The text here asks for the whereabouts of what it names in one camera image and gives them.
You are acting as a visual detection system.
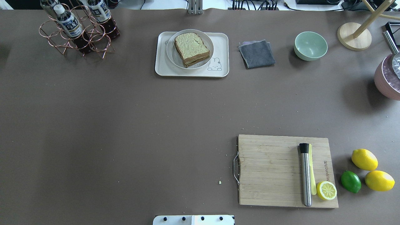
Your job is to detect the bread slice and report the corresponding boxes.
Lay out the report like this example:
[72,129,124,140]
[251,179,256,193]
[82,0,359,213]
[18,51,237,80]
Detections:
[174,32,210,65]

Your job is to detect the white round plate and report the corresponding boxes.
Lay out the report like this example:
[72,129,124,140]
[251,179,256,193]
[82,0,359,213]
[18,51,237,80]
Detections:
[166,29,214,70]

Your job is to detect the beige serving tray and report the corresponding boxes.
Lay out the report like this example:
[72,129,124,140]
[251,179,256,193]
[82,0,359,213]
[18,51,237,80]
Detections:
[155,32,229,78]

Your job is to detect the grey folded cloth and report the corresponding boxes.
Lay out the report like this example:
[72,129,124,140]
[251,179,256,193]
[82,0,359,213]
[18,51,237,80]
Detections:
[238,40,276,69]

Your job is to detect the wooden cutting board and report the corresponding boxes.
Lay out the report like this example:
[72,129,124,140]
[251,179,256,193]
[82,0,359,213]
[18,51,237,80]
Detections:
[237,134,335,208]

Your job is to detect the green ceramic bowl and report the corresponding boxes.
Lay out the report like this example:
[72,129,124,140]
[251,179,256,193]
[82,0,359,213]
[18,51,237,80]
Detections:
[294,31,328,61]

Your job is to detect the bottle in rack middle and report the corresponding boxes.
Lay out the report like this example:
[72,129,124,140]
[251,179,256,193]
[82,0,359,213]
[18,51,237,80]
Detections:
[87,0,120,39]

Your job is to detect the bottle in rack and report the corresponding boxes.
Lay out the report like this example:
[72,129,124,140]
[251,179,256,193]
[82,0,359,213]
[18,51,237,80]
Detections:
[40,0,59,19]
[54,4,92,54]
[87,0,120,39]

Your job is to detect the half lemon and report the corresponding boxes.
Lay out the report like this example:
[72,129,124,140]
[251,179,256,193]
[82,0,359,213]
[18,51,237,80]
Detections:
[316,181,337,200]

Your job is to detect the bottle in rack front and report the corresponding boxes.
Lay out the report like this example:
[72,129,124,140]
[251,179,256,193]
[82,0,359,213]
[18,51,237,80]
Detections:
[54,4,92,54]

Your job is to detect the green lime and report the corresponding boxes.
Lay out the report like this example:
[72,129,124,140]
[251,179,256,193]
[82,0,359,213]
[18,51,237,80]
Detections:
[340,170,362,193]

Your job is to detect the yellow lemon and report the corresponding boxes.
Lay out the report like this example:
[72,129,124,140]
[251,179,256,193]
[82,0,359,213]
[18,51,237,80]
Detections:
[351,149,378,171]
[365,170,395,191]

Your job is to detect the wooden mug tree stand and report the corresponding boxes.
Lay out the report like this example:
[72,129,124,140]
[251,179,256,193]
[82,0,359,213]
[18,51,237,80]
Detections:
[337,0,399,51]

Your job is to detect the bottle in rack rear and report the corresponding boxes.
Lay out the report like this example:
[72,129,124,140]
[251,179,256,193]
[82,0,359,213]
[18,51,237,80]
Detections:
[40,0,59,19]

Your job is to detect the pink bowl with ice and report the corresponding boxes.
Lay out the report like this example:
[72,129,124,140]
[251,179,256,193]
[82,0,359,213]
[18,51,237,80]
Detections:
[374,54,400,101]

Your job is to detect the metal ice scoop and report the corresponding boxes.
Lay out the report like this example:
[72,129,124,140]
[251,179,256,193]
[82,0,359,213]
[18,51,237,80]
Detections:
[382,30,400,79]

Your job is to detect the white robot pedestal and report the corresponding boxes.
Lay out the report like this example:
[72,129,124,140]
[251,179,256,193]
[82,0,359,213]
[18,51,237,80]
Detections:
[153,214,235,225]

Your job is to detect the yellow handled knife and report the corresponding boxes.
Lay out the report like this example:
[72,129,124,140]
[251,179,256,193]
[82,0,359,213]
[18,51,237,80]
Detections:
[299,143,317,208]

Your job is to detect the copper wire bottle rack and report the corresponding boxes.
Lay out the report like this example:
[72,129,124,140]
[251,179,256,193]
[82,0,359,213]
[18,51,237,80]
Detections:
[39,0,120,58]

